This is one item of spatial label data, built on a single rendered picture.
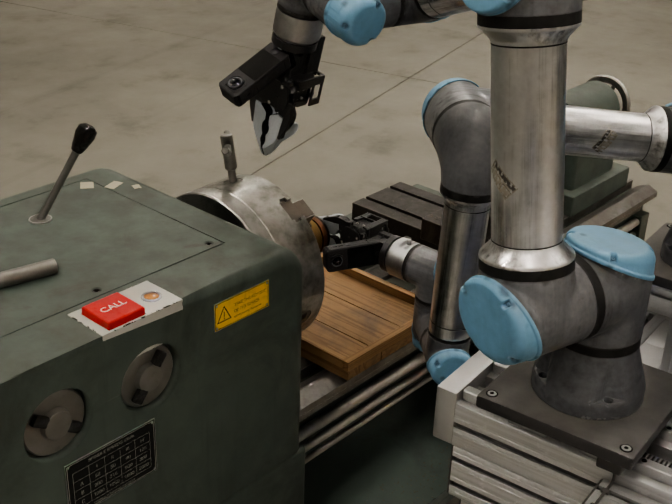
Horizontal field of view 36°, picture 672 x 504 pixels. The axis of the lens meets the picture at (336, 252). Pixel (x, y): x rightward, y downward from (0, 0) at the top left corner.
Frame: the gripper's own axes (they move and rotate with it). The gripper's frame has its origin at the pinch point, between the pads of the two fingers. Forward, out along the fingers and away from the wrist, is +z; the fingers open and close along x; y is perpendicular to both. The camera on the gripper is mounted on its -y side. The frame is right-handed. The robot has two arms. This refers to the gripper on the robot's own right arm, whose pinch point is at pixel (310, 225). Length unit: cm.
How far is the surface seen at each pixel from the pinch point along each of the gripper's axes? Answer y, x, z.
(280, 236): -23.8, 11.1, -15.0
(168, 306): -60, 18, -29
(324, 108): 286, -108, 253
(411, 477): 7, -54, -24
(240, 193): -24.0, 16.1, -5.5
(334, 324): -0.9, -19.0, -7.9
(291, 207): -17.4, 13.3, -11.3
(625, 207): 101, -22, -19
